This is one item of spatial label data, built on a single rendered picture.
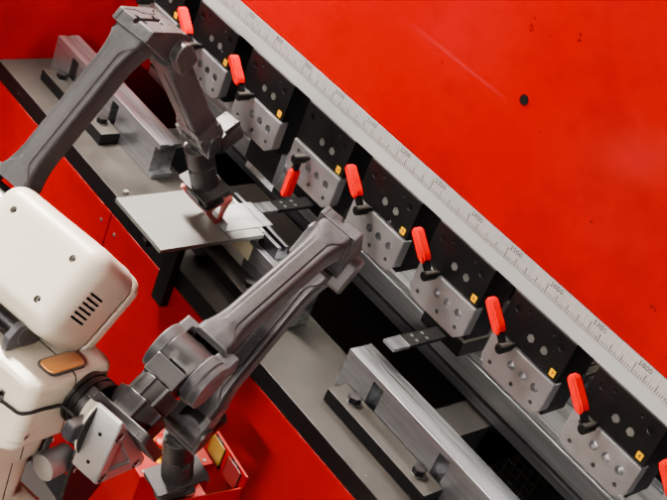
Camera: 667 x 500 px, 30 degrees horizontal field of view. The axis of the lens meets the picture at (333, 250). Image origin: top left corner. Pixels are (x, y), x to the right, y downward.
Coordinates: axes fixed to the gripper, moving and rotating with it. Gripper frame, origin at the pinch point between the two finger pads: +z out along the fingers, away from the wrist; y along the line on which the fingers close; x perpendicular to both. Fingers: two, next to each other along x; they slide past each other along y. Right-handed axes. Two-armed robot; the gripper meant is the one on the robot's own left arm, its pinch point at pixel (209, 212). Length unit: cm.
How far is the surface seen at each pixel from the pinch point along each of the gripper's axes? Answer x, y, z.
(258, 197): -80, 126, 155
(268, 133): -15.3, -1.4, -14.4
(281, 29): -25.0, 5.4, -32.1
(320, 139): -19.0, -14.7, -20.6
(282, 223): -80, 110, 154
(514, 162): -29, -57, -41
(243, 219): -6.4, -2.0, 5.0
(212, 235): 2.9, -5.4, 0.4
